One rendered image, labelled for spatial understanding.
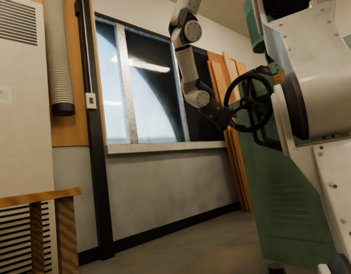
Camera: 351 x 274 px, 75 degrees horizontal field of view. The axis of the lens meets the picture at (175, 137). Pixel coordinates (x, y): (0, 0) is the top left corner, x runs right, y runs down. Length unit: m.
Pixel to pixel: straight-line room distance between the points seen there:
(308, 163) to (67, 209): 0.65
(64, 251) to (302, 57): 0.78
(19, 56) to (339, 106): 1.66
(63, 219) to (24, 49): 1.26
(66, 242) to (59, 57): 1.44
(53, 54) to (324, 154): 1.81
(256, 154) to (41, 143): 1.26
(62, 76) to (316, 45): 1.64
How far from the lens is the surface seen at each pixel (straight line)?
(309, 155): 0.51
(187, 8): 0.98
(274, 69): 1.48
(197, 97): 0.95
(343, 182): 0.49
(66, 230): 0.79
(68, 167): 1.91
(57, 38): 2.04
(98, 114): 1.99
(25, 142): 1.58
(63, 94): 1.84
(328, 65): 0.53
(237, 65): 3.67
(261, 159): 1.35
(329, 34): 0.61
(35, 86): 1.70
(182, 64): 0.97
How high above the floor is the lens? 0.52
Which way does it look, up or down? 10 degrees up
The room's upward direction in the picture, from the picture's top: 9 degrees counter-clockwise
